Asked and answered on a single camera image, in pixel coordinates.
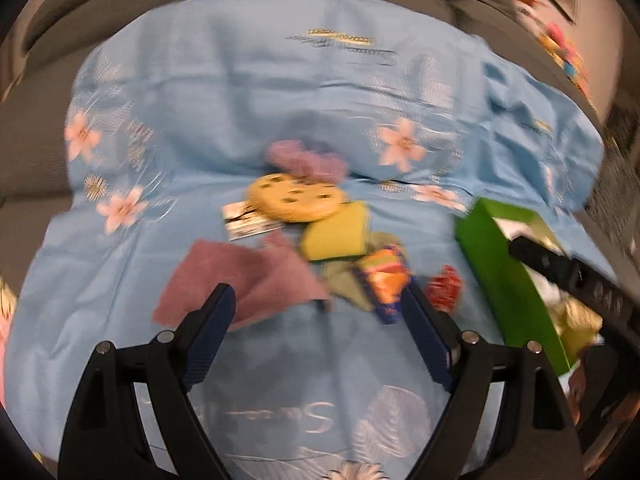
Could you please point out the small white patterned box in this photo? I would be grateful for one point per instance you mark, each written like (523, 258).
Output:
(245, 220)

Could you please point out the yellow-green sponge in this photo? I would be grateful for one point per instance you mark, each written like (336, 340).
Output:
(332, 235)

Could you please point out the grey sofa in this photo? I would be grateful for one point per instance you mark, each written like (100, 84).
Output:
(100, 5)

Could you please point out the grey knitted cloth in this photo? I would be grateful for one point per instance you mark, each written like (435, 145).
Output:
(617, 195)

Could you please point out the orange and blue packet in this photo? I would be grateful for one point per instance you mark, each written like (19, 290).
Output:
(385, 275)

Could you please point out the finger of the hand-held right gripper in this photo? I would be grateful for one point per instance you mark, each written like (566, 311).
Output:
(560, 270)

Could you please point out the green box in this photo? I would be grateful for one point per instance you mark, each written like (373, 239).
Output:
(495, 280)

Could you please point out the yellow cookie plush toy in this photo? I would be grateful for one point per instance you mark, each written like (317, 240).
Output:
(295, 200)

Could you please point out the colourful toys on wall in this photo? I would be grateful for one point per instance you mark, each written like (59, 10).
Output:
(555, 40)

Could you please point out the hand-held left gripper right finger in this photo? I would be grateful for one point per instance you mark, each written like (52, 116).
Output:
(425, 330)

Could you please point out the mauve cloth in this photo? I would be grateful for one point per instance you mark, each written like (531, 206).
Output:
(220, 265)

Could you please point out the yellow cloth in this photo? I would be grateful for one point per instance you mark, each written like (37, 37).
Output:
(577, 327)

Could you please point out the small red soft item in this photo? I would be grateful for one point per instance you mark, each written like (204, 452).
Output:
(445, 285)

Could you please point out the light blue floral blanket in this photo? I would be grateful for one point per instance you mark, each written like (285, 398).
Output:
(280, 110)

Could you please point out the purple fluffy scrunchie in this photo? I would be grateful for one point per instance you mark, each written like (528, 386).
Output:
(310, 160)

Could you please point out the olive green cloth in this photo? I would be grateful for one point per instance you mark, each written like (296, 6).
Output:
(345, 282)

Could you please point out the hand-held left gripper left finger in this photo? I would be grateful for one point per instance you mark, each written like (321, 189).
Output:
(212, 330)

